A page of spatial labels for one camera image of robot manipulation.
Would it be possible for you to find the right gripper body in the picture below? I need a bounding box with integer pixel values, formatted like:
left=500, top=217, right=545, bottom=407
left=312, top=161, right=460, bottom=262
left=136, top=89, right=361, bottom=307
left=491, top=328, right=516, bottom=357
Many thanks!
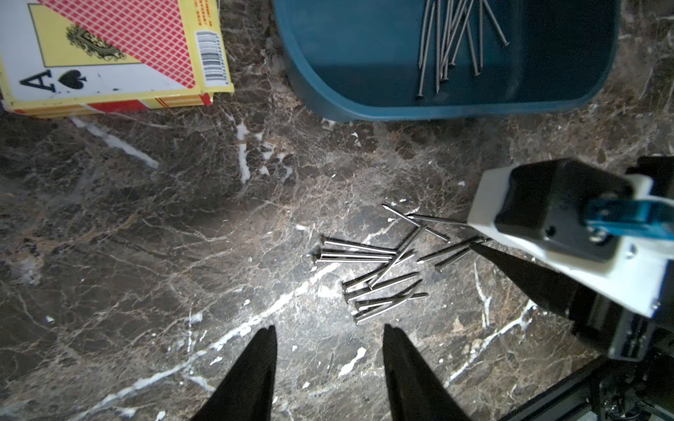
left=570, top=154, right=674, bottom=364

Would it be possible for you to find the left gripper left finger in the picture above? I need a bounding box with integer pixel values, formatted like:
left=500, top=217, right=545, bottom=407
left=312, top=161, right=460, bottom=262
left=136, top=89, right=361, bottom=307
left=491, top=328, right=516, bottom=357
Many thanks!
left=192, top=326, right=277, bottom=420

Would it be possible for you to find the steel nail on table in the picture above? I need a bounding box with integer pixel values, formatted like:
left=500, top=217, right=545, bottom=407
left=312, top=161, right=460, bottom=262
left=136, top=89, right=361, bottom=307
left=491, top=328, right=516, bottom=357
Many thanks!
left=321, top=237, right=398, bottom=254
left=312, top=254, right=396, bottom=263
left=345, top=272, right=419, bottom=303
left=354, top=280, right=422, bottom=326
left=355, top=292, right=429, bottom=312
left=382, top=203, right=451, bottom=243
left=367, top=225, right=426, bottom=289

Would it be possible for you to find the teal plastic storage box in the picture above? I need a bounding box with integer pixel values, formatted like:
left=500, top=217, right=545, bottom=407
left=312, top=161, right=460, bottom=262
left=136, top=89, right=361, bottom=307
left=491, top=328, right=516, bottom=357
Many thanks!
left=274, top=1, right=621, bottom=122

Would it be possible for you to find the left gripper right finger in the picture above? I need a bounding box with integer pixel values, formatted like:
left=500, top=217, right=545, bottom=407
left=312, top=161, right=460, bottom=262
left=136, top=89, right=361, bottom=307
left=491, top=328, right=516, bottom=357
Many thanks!
left=383, top=324, right=469, bottom=420

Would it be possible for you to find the small card box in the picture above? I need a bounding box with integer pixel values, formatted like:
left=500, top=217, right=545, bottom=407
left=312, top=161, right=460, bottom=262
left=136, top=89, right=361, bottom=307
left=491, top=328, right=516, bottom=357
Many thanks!
left=1, top=1, right=234, bottom=119

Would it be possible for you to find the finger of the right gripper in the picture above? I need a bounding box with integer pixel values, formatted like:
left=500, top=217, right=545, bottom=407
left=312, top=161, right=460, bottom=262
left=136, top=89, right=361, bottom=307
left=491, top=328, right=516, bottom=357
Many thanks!
left=470, top=243, right=584, bottom=319

